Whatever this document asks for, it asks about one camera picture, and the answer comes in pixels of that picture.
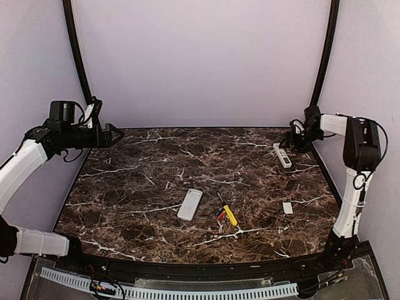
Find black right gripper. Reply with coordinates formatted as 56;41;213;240
279;127;324;154

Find white remote control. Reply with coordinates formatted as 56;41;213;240
273;142;292;169

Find grey battery cover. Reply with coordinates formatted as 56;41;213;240
282;202;293;214

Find yellow handle screwdriver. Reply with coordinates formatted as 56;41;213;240
217;192;238;226

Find red battery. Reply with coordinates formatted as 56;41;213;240
217;211;226;220

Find blue purple battery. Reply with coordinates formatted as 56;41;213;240
216;207;224;218

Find grey remote control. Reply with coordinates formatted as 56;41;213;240
177;189;203;221

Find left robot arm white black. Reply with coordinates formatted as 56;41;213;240
1;123;124;273

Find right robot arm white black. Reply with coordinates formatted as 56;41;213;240
274;106;388;271

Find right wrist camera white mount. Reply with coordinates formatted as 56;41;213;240
289;119;304;134

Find left black frame post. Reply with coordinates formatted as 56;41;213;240
62;0;92;104

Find black frame post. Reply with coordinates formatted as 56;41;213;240
309;0;340;106
62;0;92;104

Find right black frame post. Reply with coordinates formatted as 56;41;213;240
309;0;340;106

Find white slotted cable duct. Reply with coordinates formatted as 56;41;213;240
40;267;298;300

